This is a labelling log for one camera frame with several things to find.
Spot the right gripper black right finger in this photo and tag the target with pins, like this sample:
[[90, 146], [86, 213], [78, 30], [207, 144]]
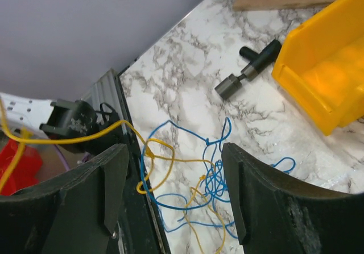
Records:
[[277, 213]]

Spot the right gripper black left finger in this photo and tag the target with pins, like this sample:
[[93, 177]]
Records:
[[74, 212]]

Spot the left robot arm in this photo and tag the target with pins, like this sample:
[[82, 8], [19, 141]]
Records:
[[76, 126]]

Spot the red object below table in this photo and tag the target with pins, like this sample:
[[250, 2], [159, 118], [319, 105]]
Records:
[[24, 174]]

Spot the black T-shaped socket tool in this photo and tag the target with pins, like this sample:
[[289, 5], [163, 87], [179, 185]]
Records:
[[257, 63]]

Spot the left yellow plastic bin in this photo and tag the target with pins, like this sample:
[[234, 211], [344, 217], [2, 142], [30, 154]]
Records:
[[320, 65]]

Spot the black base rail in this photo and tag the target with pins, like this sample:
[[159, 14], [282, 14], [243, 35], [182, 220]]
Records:
[[139, 228]]

